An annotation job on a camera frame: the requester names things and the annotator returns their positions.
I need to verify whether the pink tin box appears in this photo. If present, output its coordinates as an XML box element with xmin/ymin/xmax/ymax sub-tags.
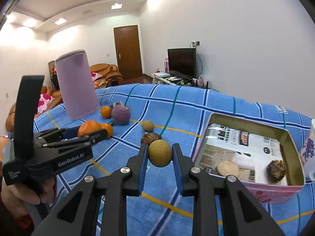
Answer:
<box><xmin>192</xmin><ymin>112</ymin><xmax>306</xmax><ymax>204</ymax></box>

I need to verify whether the large orange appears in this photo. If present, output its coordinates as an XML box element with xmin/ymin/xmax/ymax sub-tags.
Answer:
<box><xmin>77</xmin><ymin>120</ymin><xmax>102</xmax><ymax>138</ymax></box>

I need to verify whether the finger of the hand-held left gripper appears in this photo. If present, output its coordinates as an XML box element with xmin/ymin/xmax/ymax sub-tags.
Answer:
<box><xmin>37</xmin><ymin>127</ymin><xmax>81</xmax><ymax>143</ymax></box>
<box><xmin>42</xmin><ymin>129</ymin><xmax>109</xmax><ymax>152</ymax></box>

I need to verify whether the dark cabinet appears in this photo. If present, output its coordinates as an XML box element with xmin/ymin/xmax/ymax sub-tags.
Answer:
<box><xmin>48</xmin><ymin>60</ymin><xmax>59</xmax><ymax>90</ymax></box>

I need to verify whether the black television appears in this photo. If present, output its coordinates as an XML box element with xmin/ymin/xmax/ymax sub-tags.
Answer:
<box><xmin>167</xmin><ymin>48</ymin><xmax>197</xmax><ymax>79</ymax></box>

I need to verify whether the white floral mug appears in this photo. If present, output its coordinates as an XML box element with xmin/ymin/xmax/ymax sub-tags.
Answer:
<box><xmin>299</xmin><ymin>119</ymin><xmax>315</xmax><ymax>180</ymax></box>

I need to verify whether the purple passion fruit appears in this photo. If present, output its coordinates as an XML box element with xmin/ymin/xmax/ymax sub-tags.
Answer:
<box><xmin>111</xmin><ymin>104</ymin><xmax>131</xmax><ymax>125</ymax></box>

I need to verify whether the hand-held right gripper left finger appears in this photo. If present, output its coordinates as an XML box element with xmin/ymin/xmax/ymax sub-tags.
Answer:
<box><xmin>32</xmin><ymin>143</ymin><xmax>149</xmax><ymax>236</ymax></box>

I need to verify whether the round yellow-green fruit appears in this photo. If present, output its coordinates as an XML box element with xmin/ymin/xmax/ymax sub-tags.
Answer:
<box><xmin>148</xmin><ymin>139</ymin><xmax>173</xmax><ymax>168</ymax></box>

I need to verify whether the small olive-brown round fruit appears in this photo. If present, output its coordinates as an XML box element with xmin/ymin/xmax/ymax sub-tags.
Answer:
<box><xmin>142</xmin><ymin>120</ymin><xmax>155</xmax><ymax>132</ymax></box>

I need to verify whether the printed paper sheet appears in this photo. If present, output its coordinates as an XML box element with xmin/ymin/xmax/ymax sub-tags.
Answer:
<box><xmin>200</xmin><ymin>123</ymin><xmax>288</xmax><ymax>185</ymax></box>

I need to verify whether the dried brown fruit half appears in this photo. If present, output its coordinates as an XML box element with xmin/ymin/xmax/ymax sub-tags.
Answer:
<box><xmin>140</xmin><ymin>132</ymin><xmax>162</xmax><ymax>144</ymax></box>

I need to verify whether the dark brown wrinkled fruit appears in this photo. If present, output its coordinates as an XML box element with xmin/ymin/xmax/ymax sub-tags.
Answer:
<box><xmin>266</xmin><ymin>160</ymin><xmax>287</xmax><ymax>184</ymax></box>

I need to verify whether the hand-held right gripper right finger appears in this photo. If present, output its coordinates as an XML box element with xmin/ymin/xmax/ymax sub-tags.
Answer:
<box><xmin>171</xmin><ymin>143</ymin><xmax>287</xmax><ymax>236</ymax></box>

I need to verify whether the black power cable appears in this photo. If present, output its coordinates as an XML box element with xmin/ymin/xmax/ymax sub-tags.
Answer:
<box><xmin>190</xmin><ymin>42</ymin><xmax>204</xmax><ymax>79</ymax></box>

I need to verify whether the orange leather sofa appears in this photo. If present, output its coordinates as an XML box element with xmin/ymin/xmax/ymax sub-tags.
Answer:
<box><xmin>5</xmin><ymin>86</ymin><xmax>63</xmax><ymax>132</ymax></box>

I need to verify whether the white television stand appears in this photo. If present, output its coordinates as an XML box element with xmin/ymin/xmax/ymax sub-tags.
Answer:
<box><xmin>151</xmin><ymin>72</ymin><xmax>197</xmax><ymax>87</ymax></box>

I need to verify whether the brown wooden door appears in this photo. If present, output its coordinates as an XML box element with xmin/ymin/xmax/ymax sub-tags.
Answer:
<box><xmin>113</xmin><ymin>25</ymin><xmax>143</xmax><ymax>80</ymax></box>

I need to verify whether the blue plaid blanket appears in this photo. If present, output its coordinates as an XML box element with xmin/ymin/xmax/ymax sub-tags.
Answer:
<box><xmin>33</xmin><ymin>84</ymin><xmax>315</xmax><ymax>236</ymax></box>

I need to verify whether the person's left hand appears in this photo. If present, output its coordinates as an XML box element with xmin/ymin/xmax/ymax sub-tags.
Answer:
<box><xmin>0</xmin><ymin>176</ymin><xmax>56</xmax><ymax>205</ymax></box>

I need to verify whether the coffee table with fruit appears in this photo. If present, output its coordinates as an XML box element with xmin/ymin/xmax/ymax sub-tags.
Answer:
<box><xmin>94</xmin><ymin>79</ymin><xmax>109</xmax><ymax>89</ymax></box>

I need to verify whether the beige round fruit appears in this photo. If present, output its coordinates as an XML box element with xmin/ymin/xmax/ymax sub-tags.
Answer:
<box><xmin>217</xmin><ymin>160</ymin><xmax>240</xmax><ymax>177</ymax></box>

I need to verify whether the small orange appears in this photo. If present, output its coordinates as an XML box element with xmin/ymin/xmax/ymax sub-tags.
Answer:
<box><xmin>101</xmin><ymin>123</ymin><xmax>114</xmax><ymax>138</ymax></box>
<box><xmin>100</xmin><ymin>106</ymin><xmax>112</xmax><ymax>119</ymax></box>

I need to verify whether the purple thermos bottle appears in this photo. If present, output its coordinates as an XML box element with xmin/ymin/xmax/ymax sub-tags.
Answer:
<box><xmin>55</xmin><ymin>50</ymin><xmax>100</xmax><ymax>120</ymax></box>

